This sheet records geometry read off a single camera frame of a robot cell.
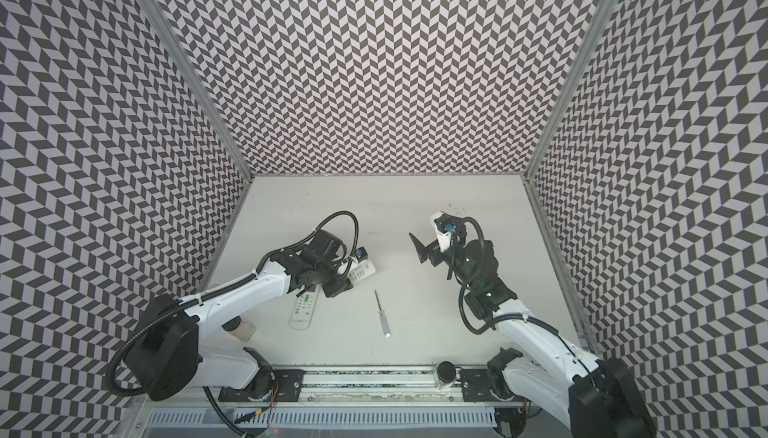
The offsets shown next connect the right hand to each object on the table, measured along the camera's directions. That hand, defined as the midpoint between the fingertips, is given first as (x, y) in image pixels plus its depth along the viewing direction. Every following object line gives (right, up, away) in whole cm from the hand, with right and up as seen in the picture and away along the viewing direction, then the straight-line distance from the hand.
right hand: (425, 231), depth 77 cm
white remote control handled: (-18, -12, +8) cm, 23 cm away
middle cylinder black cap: (+4, -33, -7) cm, 34 cm away
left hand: (-23, -14, +8) cm, 28 cm away
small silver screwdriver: (-12, -25, +7) cm, 29 cm away
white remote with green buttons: (-34, -23, +8) cm, 42 cm away
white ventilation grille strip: (-23, -43, -8) cm, 50 cm away
